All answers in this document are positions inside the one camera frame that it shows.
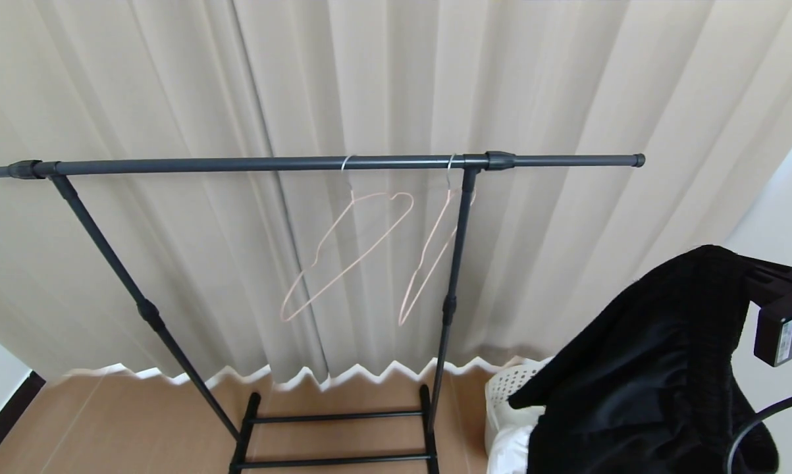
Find beige curtain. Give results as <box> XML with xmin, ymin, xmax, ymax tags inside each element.
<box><xmin>0</xmin><ymin>0</ymin><xmax>792</xmax><ymax>390</ymax></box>

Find white laundry basket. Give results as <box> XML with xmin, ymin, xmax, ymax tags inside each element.
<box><xmin>485</xmin><ymin>357</ymin><xmax>556</xmax><ymax>456</ymax></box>

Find white printed t-shirt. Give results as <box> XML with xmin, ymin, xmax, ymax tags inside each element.
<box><xmin>487</xmin><ymin>423</ymin><xmax>540</xmax><ymax>474</ymax></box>

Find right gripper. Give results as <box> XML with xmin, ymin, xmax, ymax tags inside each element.
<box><xmin>753</xmin><ymin>284</ymin><xmax>792</xmax><ymax>367</ymax></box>

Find black clothes rack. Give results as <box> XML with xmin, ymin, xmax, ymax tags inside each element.
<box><xmin>0</xmin><ymin>151</ymin><xmax>647</xmax><ymax>474</ymax></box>

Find pink clothes hanger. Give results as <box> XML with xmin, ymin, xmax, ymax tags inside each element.
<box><xmin>279</xmin><ymin>155</ymin><xmax>415</xmax><ymax>323</ymax></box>
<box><xmin>398</xmin><ymin>155</ymin><xmax>477</xmax><ymax>327</ymax></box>

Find black shorts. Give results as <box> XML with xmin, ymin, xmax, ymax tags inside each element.
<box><xmin>508</xmin><ymin>244</ymin><xmax>780</xmax><ymax>474</ymax></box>

